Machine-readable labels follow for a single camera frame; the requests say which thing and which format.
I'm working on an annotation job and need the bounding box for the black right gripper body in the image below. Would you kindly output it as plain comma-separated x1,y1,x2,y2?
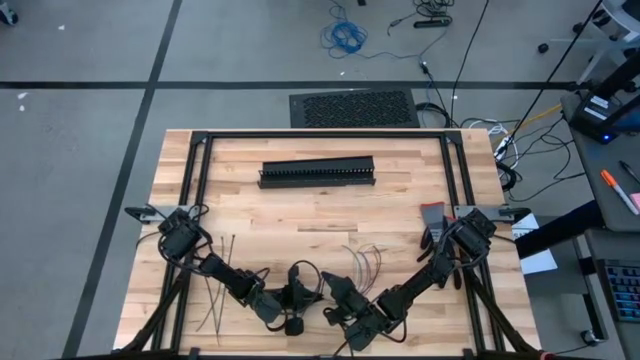
344,307,391,351

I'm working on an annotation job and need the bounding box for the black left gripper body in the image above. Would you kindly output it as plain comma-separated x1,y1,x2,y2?
249,290,289,325

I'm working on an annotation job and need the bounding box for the multicoloured wire harness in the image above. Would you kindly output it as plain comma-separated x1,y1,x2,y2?
341,243,384,297

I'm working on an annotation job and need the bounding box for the black slotted cable tray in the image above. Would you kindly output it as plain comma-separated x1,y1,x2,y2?
257,155,378,191

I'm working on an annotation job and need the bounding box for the black perforated floor mat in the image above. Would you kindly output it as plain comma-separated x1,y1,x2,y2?
287,88,422,130

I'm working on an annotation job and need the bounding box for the white paper sheet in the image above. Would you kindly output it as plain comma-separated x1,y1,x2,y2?
509,213,559,276

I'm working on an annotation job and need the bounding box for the grey keyboard cart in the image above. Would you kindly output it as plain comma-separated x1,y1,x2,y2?
519,224,640,360

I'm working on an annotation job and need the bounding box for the dark blue padded bar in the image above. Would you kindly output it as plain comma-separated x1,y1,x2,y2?
514,198,605,260

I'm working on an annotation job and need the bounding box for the black keyboard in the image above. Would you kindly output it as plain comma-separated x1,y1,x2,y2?
602,258,640,324

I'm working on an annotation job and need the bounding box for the grey side desk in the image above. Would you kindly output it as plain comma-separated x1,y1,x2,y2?
559,92,640,234

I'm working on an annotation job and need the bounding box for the black power strip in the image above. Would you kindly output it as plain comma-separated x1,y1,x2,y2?
412,15,454,30

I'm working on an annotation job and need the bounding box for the orange marker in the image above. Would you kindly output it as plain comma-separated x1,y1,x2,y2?
599,168,640,217

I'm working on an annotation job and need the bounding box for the black pen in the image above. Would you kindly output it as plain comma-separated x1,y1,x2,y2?
617,158,640,185

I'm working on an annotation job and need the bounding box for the black desktop device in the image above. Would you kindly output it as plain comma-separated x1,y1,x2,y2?
567,49,640,145

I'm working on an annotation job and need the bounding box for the white office chair base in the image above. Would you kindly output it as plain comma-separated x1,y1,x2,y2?
536,0,640,86

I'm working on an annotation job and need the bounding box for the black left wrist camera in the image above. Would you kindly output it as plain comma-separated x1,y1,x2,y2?
287,285,321,314

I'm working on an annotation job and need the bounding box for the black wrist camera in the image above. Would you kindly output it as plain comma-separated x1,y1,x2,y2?
287,285,321,314
339,288,374,321

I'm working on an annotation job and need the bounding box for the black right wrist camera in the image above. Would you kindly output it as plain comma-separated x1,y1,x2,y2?
339,288,374,321

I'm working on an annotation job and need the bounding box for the black looped floor cable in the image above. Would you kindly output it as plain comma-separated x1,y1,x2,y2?
413,101,454,129

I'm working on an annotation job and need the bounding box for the black tangled floor cable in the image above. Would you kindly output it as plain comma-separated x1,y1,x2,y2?
497,115,587,204

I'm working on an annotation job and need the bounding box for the white floor cable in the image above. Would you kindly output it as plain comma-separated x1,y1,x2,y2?
459,117,521,169

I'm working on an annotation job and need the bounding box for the blue coiled cable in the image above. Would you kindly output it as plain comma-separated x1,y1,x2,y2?
318,0,426,62

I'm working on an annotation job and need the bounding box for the long black floor cable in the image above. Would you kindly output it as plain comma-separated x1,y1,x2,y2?
448,0,491,127

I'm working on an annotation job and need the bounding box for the yellow floor cable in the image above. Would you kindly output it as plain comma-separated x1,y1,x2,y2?
492,102,564,147

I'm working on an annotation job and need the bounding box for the black coiled cable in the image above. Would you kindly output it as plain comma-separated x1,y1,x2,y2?
386,0,457,37

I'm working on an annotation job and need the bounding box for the thin black slanted cable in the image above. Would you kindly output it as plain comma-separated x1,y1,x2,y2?
508,0,604,139

